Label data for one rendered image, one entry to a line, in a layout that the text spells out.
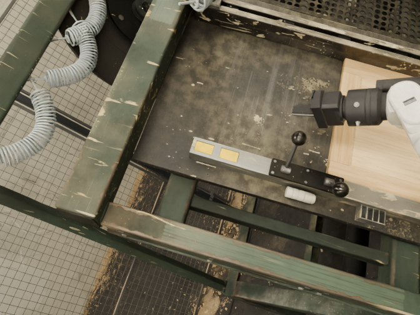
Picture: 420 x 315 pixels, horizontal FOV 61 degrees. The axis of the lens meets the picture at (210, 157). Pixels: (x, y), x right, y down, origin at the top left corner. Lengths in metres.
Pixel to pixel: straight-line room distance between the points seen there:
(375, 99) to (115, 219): 0.66
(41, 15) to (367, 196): 1.22
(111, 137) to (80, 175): 0.12
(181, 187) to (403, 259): 0.64
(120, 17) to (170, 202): 0.94
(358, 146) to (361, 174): 0.09
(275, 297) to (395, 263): 0.79
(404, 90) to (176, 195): 0.61
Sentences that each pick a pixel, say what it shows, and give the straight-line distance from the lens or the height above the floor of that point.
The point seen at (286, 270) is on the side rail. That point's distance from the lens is 0.91.
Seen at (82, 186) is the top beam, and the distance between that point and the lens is 0.89.
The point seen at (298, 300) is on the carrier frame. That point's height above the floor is 0.79.
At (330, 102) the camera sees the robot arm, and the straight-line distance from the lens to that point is 0.90.
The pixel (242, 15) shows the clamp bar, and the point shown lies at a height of 1.68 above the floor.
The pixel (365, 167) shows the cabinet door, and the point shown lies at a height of 1.27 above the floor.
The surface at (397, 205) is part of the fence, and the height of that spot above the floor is 1.21.
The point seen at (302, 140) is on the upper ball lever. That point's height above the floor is 1.53.
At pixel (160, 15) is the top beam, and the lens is 1.15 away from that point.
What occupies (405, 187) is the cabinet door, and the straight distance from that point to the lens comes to 1.13.
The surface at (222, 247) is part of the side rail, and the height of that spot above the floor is 1.57.
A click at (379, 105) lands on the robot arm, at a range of 0.88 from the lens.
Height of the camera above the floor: 2.11
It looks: 29 degrees down
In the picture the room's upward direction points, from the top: 59 degrees counter-clockwise
